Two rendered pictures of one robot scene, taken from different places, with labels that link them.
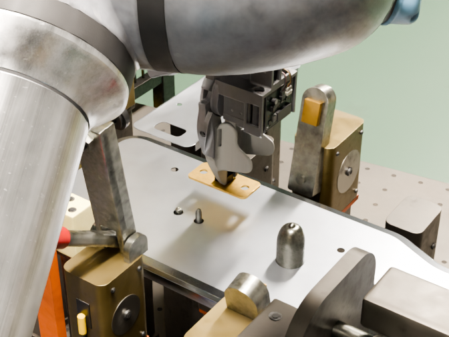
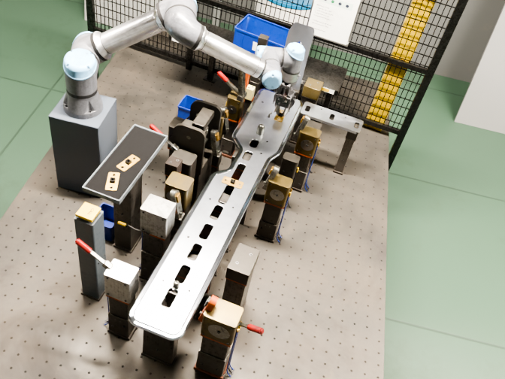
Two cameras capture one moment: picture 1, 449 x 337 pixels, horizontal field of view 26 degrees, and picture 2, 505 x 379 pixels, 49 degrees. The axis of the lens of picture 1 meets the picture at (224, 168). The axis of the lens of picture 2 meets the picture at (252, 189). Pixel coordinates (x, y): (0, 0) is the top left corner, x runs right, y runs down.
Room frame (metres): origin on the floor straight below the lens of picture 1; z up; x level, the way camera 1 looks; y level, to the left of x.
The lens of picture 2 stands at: (0.08, -1.78, 2.56)
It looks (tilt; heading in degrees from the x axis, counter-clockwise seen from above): 46 degrees down; 65
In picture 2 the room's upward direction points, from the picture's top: 13 degrees clockwise
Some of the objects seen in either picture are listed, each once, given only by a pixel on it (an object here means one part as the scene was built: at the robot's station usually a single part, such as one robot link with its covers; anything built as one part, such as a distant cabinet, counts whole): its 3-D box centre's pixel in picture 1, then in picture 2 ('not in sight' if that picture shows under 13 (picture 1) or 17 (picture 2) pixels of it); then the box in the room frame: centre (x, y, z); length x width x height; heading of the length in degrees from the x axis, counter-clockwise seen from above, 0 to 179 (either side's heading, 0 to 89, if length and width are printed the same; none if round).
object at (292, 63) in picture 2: not in sight; (293, 58); (0.94, -0.02, 1.34); 0.09 x 0.08 x 0.11; 167
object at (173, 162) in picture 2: not in sight; (170, 197); (0.42, -0.31, 0.90); 0.05 x 0.05 x 0.40; 55
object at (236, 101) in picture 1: (246, 70); (285, 90); (0.94, -0.02, 1.19); 0.09 x 0.08 x 0.12; 55
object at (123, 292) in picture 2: not in sight; (118, 300); (0.16, -0.73, 0.88); 0.12 x 0.07 x 0.36; 145
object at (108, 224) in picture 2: not in sight; (107, 222); (0.17, -0.27, 0.74); 0.11 x 0.10 x 0.09; 55
